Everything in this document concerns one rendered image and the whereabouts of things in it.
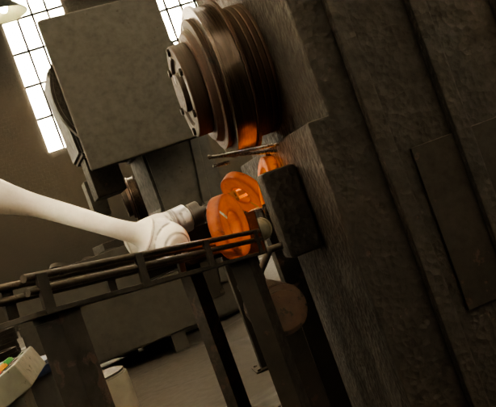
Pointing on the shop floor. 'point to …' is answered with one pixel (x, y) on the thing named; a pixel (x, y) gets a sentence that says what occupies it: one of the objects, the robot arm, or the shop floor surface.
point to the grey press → (128, 117)
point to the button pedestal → (13, 383)
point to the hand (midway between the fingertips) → (245, 190)
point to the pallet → (10, 346)
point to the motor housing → (304, 361)
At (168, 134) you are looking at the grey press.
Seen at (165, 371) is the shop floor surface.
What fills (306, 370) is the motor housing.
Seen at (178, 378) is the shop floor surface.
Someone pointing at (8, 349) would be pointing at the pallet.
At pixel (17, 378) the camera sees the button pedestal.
